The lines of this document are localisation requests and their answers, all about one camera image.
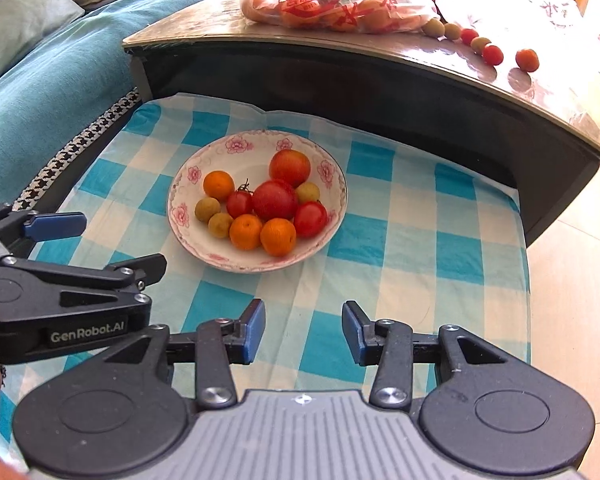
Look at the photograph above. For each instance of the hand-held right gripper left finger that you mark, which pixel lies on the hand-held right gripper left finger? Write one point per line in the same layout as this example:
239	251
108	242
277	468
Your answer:
255	330

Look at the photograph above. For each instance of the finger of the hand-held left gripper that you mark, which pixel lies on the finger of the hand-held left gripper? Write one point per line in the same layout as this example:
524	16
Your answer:
130	272
55	225

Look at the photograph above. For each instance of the large pale red tomato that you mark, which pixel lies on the large pale red tomato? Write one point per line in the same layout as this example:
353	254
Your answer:
289	167

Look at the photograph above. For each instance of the small mandarin orange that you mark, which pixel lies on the small mandarin orange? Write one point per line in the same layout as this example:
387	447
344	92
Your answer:
218	185
245	231
278	236

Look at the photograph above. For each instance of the blue white checked tablecloth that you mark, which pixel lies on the blue white checked tablecloth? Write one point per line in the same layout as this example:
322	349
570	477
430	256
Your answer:
405	240

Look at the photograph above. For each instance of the white floral plate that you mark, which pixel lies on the white floral plate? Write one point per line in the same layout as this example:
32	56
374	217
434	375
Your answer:
250	160

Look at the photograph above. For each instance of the dark wooden coffee table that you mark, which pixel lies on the dark wooden coffee table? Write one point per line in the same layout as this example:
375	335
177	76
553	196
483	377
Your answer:
355	90

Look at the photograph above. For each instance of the brown longan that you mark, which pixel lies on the brown longan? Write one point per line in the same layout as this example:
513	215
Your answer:
433	26
307	192
207	208
480	44
220	225
451	31

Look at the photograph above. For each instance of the small red tomato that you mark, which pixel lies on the small red tomato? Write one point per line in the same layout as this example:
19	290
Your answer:
527	59

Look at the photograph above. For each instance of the grey pillow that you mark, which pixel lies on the grey pillow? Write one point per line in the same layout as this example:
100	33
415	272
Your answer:
20	25

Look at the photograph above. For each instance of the cherry tomato with long stem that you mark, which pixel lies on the cherry tomato with long stem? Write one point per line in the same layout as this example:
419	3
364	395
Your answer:
239	203

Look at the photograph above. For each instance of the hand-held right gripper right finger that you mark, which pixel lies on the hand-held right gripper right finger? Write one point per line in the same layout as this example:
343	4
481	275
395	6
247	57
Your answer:
352	332

